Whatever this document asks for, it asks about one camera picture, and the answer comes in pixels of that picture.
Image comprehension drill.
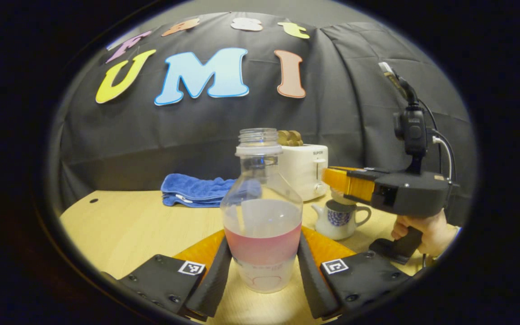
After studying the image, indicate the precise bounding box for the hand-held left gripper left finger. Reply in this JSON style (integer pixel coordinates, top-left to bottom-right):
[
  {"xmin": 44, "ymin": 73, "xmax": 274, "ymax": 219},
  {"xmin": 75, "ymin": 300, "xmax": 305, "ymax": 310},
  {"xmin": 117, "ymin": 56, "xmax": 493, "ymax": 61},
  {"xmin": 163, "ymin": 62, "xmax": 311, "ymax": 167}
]
[{"xmin": 102, "ymin": 229, "xmax": 233, "ymax": 322}]

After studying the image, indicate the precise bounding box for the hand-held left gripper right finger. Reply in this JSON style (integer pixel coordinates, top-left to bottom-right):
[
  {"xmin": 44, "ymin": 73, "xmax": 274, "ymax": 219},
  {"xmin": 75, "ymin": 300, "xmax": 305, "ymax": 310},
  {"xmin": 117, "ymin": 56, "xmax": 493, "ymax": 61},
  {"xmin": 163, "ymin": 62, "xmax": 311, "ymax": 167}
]
[{"xmin": 297, "ymin": 226, "xmax": 413, "ymax": 321}]

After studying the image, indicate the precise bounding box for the white teacup lid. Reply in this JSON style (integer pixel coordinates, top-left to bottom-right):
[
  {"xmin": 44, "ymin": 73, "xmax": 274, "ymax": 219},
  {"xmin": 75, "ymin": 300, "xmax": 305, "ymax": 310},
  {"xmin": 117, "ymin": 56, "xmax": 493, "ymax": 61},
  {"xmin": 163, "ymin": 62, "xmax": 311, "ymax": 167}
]
[{"xmin": 330, "ymin": 189, "xmax": 356, "ymax": 206}]

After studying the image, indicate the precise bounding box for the clear plastic water bottle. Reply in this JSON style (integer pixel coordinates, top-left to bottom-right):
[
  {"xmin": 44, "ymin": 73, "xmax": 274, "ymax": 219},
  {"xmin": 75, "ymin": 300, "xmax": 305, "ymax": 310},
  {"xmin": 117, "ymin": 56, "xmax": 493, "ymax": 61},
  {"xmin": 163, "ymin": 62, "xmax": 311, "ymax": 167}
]
[{"xmin": 220, "ymin": 128, "xmax": 304, "ymax": 294}]

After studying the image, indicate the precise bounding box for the white toaster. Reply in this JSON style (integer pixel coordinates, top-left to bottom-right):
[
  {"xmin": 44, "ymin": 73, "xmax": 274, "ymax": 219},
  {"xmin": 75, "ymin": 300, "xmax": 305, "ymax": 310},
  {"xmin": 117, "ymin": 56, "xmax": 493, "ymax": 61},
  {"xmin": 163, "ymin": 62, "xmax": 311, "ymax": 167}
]
[{"xmin": 278, "ymin": 144, "xmax": 329, "ymax": 202}]

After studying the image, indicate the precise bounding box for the blue towel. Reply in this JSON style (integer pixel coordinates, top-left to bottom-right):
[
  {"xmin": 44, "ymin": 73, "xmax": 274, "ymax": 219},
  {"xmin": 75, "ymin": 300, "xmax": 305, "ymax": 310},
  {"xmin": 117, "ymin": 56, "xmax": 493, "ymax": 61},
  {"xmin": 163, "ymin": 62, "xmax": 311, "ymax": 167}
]
[{"xmin": 161, "ymin": 173, "xmax": 239, "ymax": 208}]

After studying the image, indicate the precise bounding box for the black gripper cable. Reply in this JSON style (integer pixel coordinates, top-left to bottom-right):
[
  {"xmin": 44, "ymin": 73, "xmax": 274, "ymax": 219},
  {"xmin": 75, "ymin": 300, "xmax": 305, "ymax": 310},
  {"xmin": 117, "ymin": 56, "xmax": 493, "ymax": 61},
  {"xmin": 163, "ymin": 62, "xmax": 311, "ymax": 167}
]
[{"xmin": 419, "ymin": 99, "xmax": 458, "ymax": 183}]

